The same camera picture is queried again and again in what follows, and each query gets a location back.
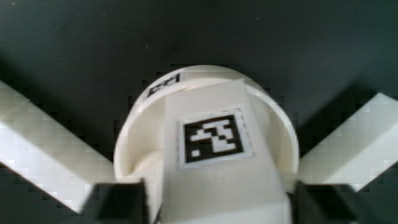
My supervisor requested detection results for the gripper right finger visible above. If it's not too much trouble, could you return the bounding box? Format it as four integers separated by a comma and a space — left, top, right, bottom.
291, 181, 380, 224

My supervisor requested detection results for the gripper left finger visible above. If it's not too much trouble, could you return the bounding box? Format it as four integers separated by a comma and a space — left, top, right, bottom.
76, 181, 149, 224

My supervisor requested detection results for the white stool leg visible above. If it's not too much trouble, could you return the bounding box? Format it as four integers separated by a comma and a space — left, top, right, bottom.
162, 80, 291, 224

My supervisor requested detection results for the white round stool seat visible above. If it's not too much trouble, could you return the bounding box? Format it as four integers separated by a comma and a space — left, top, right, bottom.
115, 65, 298, 224

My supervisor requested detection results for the white U-shaped wall fence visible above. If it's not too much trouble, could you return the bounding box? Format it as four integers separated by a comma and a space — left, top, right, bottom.
0, 82, 398, 211

